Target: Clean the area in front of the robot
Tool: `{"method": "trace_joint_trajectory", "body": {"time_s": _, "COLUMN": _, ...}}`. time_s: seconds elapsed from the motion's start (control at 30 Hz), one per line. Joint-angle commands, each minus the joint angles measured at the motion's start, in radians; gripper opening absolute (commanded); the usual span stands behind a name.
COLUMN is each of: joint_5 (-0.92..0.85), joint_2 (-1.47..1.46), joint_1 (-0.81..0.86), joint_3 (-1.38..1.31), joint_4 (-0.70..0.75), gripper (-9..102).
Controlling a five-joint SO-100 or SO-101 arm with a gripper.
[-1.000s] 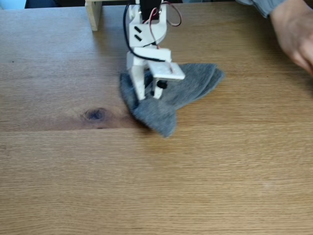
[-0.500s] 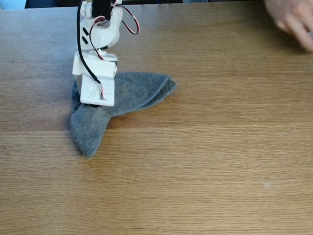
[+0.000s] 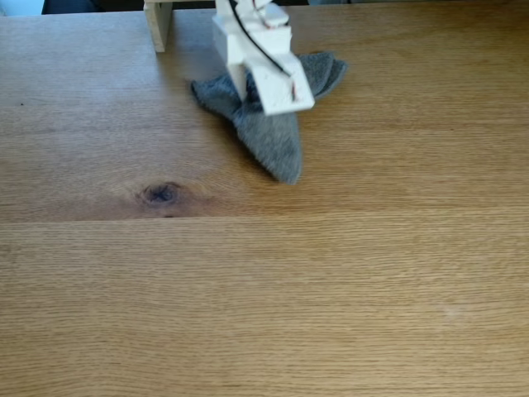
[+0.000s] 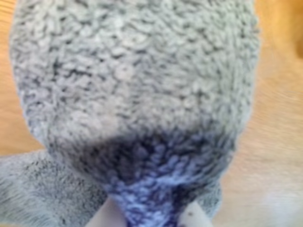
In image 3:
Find grey microfibre cloth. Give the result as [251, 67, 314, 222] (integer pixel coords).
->
[190, 50, 349, 186]

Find pale wooden stand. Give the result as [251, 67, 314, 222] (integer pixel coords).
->
[143, 0, 217, 54]

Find dark furniture piece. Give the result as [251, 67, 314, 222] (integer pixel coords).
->
[41, 0, 145, 16]

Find black camera cable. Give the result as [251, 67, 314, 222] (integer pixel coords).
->
[228, 0, 300, 102]

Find white wedge camera mount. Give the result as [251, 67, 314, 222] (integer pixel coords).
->
[245, 50, 317, 117]

